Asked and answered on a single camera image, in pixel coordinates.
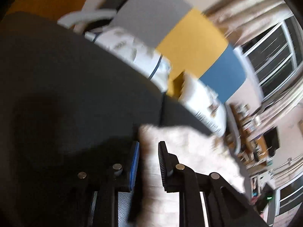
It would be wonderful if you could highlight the wooden desk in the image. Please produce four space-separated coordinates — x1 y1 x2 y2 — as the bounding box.
225 104 268 168

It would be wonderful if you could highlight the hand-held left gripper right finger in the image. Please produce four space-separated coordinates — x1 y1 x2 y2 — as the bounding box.
158 141 268 227

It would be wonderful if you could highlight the wide barred window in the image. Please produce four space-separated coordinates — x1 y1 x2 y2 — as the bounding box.
239 16 303 100

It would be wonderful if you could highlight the geometric print pillow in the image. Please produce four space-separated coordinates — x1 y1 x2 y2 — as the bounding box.
84 27 172 93

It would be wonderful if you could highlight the grey yellow blue armchair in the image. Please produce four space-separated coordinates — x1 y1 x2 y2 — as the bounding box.
57 0 248 154

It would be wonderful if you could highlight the white deer print pillow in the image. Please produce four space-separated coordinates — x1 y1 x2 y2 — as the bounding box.
180 72 228 138

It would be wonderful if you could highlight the white knit sweater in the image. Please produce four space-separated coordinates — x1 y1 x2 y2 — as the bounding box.
131 124 251 227

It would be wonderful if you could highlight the patterned beige curtain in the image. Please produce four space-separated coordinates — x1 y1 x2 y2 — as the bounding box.
204 0 294 43
256 68 303 123

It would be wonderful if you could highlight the small sliding window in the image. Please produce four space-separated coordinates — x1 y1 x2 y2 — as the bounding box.
275 177 303 218

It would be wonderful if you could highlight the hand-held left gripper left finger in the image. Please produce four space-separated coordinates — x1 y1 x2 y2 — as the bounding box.
35 141 141 227

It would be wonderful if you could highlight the black flat television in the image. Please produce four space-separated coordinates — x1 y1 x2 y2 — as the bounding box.
264 126 281 158

